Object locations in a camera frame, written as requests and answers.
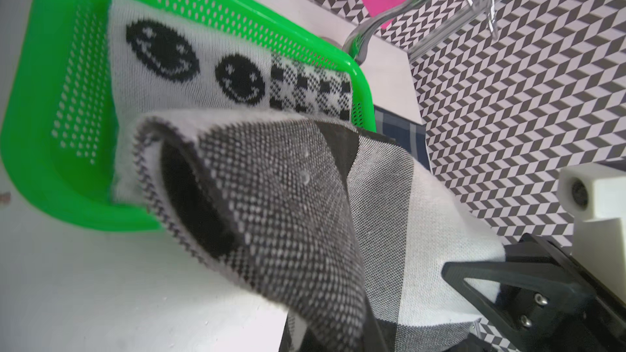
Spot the white smiley checkered scarf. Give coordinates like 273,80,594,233
108,0,353,205

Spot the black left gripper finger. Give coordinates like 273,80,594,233
442,262,594,332

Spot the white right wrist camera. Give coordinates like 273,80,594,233
557,159,625,301

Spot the green plastic perforated basket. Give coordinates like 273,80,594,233
1,0,376,232

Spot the black grey block scarf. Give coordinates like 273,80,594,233
133,109,505,351

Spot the navy plaid folded scarf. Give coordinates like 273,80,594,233
374,106,432,171

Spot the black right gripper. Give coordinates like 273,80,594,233
454,231,626,352

